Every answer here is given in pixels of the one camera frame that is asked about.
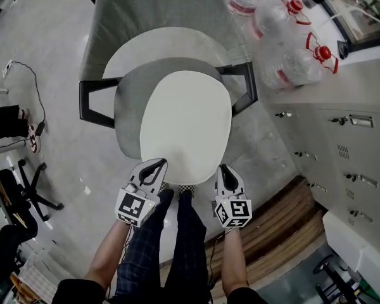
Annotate wooden slatted platform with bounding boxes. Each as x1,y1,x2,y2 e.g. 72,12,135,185
160,175,326,298

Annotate grey armchair with black frame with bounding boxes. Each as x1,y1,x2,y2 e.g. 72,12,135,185
79,0,259,162

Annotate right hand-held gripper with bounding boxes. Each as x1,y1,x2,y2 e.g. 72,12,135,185
213,164,253,229

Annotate person's right chequered shoe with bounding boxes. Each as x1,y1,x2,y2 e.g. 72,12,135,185
177,184,196,198

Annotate person's black shirt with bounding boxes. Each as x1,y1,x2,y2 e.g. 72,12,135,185
52,278,269,304

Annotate black power cable with adapter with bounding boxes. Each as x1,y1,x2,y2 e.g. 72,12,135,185
2,60,48,136

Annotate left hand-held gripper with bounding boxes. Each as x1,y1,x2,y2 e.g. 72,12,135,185
115,158,168,228

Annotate black office chair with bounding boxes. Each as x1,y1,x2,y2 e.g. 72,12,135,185
0,158,65,280

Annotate person's left forearm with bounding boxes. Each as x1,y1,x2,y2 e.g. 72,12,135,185
83,218,134,291

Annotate grey metal locker cabinet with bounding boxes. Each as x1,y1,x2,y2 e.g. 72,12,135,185
268,102,380,234

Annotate black framed window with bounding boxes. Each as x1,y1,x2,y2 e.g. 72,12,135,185
300,0,380,53

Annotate white foam boxes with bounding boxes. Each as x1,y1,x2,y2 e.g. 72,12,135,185
322,210,380,298

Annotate person's right forearm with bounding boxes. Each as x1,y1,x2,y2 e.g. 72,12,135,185
220,226,249,293

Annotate white round cushion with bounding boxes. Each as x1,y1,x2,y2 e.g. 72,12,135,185
139,70,233,185

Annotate small black bag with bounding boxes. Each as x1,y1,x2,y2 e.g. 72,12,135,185
336,39,350,60

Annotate person's plaid trousers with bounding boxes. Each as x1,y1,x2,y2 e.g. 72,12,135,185
113,188,212,304

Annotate wooden clothes hangers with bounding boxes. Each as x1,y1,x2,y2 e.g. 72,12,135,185
0,175,29,229

